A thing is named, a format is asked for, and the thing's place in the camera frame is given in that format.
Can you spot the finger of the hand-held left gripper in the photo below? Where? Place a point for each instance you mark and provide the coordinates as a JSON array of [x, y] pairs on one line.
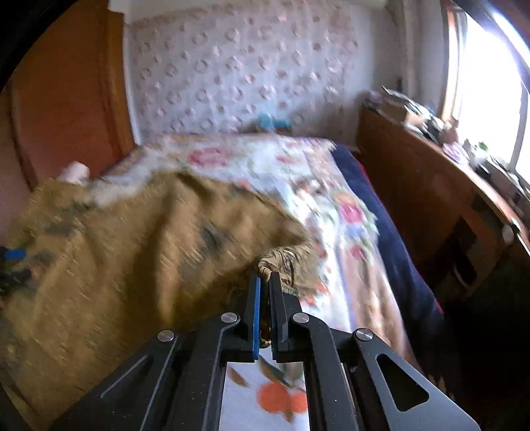
[[16, 277], [14, 253]]

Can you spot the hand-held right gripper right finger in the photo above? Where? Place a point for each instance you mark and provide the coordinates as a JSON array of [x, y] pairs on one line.
[[276, 323]]

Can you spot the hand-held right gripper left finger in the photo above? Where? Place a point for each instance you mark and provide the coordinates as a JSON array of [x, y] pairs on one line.
[[256, 319]]

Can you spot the brown knitted cloth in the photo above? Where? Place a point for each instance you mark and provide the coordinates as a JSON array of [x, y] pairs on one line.
[[145, 248]]

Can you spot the pale pink pillow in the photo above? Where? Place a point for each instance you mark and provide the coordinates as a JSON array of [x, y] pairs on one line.
[[76, 172]]

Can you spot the navy blue blanket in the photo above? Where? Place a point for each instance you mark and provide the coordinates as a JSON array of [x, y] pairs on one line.
[[385, 223]]

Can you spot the floral orange-dotted bedsheet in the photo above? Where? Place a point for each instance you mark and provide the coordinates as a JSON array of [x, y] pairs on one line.
[[290, 174]]

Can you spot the wooden headboard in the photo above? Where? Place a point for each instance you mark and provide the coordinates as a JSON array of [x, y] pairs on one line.
[[70, 91]]

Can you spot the trash bin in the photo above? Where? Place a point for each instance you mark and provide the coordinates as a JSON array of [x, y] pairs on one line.
[[463, 269]]

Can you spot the teal fabric item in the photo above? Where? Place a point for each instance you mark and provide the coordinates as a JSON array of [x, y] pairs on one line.
[[269, 122]]

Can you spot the long wooden cabinet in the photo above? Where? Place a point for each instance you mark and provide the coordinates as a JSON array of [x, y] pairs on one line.
[[414, 178]]

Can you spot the pink tissue box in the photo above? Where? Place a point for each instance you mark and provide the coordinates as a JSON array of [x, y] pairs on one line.
[[455, 152]]

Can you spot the pile of books and boxes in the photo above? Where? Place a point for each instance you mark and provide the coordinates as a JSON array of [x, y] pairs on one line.
[[395, 105]]

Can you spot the round silver knob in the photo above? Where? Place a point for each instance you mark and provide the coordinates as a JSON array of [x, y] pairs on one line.
[[508, 233]]

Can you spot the pink ceramic jar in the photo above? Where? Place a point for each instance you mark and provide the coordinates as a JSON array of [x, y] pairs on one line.
[[450, 132]]

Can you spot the beige curtain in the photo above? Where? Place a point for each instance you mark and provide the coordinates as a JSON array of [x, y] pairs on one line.
[[414, 49]]

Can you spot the window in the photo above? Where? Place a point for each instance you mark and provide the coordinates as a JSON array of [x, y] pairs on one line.
[[488, 83]]

